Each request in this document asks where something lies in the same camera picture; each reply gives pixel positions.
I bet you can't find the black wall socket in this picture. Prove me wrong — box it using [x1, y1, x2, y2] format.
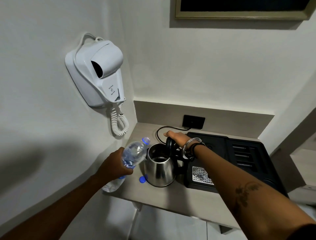
[182, 115, 206, 130]

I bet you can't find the white coiled hair dryer cord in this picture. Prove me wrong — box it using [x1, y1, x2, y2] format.
[110, 103, 130, 136]

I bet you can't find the silver bangle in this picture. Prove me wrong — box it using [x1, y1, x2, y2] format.
[181, 138, 202, 160]

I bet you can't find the person's right forearm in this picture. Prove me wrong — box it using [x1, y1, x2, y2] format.
[191, 145, 316, 240]

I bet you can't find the white wall-mounted hair dryer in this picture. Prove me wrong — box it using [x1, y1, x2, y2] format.
[65, 32, 126, 107]

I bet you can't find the black kettle power cable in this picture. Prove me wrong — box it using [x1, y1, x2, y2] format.
[156, 126, 192, 145]

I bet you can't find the person's left hand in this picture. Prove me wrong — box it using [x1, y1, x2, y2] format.
[95, 147, 134, 183]

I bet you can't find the person's right hand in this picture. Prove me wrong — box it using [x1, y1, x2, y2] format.
[163, 131, 192, 150]

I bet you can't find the gold framed mirror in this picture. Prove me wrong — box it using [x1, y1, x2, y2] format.
[175, 0, 316, 21]

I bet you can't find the stainless steel electric kettle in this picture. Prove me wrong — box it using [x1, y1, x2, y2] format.
[144, 137, 188, 187]

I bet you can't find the clear plastic water bottle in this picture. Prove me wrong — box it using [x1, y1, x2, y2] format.
[102, 137, 151, 193]

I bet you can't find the black wrist band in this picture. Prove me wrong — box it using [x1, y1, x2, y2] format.
[188, 142, 206, 161]

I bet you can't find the black tray with metal grate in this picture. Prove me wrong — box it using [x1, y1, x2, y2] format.
[183, 132, 289, 198]

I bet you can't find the person's left forearm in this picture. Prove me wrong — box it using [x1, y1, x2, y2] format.
[0, 173, 109, 240]

